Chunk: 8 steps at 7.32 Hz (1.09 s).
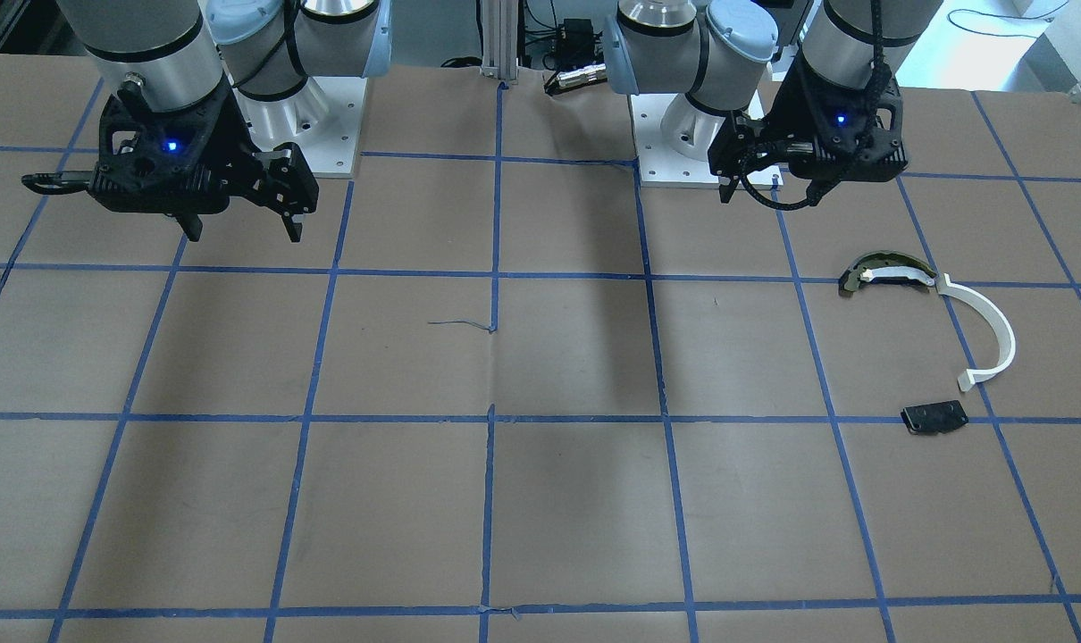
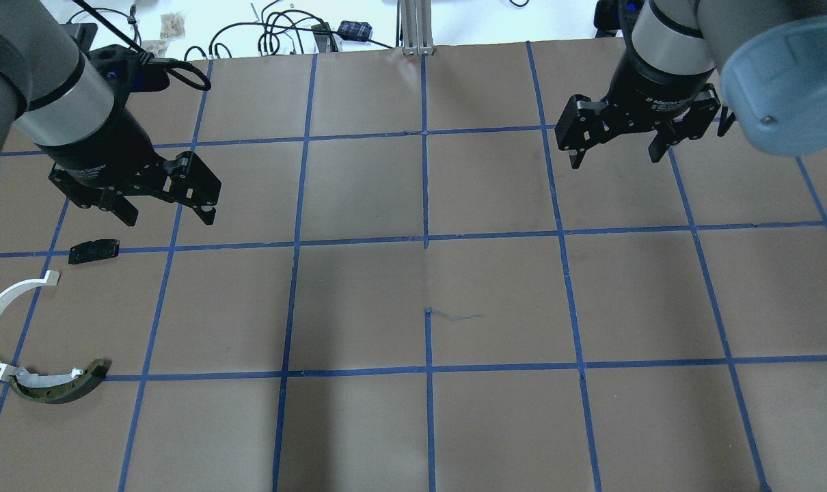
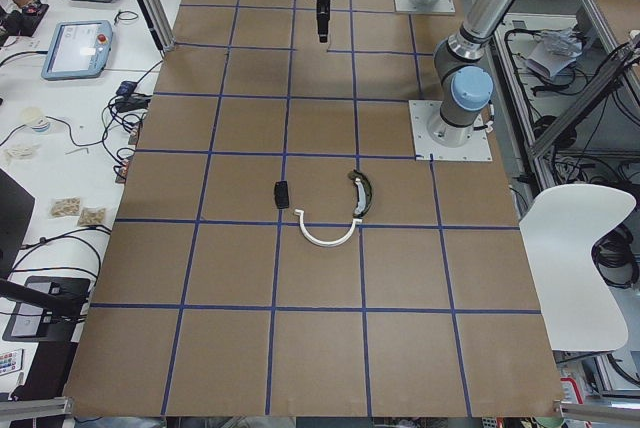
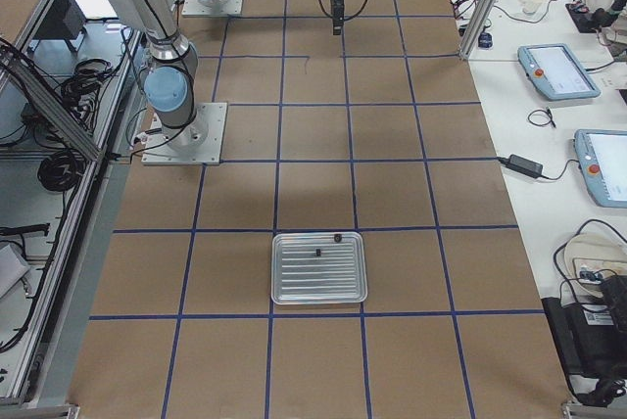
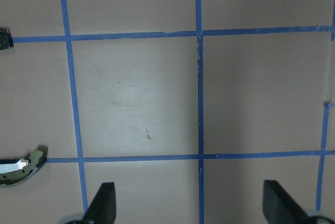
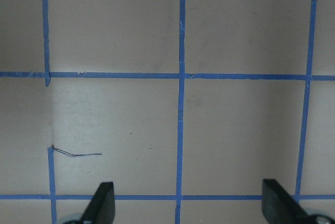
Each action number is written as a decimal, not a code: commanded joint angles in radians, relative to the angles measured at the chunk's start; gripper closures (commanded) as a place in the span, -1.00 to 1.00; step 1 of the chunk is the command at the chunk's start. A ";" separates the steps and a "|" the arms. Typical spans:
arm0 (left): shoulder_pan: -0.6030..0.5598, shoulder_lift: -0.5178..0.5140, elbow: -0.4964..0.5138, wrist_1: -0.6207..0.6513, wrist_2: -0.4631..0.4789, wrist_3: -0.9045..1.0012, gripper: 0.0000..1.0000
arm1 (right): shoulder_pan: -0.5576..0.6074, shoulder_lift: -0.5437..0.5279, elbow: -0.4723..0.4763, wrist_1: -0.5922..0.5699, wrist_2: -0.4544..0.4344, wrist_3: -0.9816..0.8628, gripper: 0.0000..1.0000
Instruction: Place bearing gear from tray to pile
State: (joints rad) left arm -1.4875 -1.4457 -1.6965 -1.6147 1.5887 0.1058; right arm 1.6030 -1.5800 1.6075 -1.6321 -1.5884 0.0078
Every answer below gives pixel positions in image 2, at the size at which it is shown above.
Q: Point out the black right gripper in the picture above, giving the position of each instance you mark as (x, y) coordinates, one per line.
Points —
(649, 94)

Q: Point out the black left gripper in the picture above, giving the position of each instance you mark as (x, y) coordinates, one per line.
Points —
(107, 149)

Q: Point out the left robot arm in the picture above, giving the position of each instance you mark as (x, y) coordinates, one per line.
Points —
(71, 103)

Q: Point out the dark green brake shoe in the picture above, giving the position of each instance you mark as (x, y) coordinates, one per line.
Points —
(61, 388)

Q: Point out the small black plastic plate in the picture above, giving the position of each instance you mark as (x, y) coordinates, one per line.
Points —
(93, 251)

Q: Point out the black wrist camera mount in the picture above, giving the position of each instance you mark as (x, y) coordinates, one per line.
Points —
(124, 70)

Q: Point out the aluminium frame post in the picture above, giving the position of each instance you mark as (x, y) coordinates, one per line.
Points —
(415, 28)

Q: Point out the black power adapter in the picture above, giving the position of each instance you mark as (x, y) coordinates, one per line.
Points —
(355, 31)

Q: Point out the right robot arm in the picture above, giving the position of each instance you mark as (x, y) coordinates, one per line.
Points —
(759, 64)

